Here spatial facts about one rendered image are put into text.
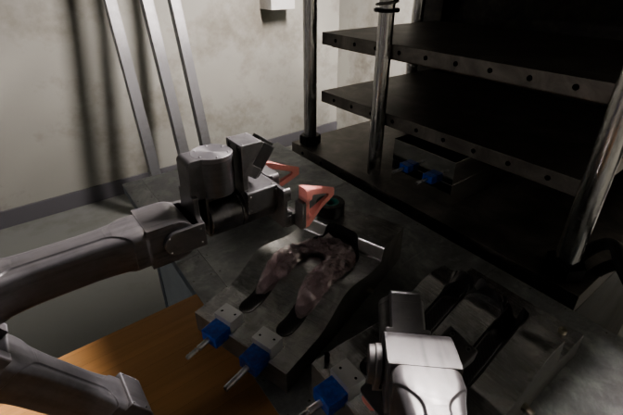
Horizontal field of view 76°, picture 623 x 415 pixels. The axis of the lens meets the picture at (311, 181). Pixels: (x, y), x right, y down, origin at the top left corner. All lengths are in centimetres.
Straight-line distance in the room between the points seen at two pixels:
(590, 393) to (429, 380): 65
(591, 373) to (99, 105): 295
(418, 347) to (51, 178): 302
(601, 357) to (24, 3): 304
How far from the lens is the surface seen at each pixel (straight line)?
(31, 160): 320
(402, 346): 42
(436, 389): 39
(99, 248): 54
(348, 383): 74
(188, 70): 276
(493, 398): 82
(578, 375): 104
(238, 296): 97
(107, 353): 102
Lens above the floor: 152
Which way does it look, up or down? 28 degrees down
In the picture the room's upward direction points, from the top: straight up
